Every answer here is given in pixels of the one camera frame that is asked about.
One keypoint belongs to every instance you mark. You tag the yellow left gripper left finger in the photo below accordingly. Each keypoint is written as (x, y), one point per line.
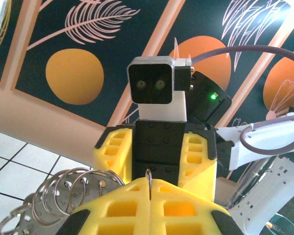
(100, 208)

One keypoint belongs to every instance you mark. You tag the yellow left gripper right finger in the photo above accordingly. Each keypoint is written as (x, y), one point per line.
(161, 195)

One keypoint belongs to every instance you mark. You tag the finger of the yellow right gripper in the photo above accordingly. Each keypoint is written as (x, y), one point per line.
(201, 181)
(122, 171)

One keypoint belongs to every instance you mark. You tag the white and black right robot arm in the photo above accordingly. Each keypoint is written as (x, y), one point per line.
(231, 132)

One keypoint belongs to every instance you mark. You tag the slotted metal tray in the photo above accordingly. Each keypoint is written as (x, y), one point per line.
(272, 186)

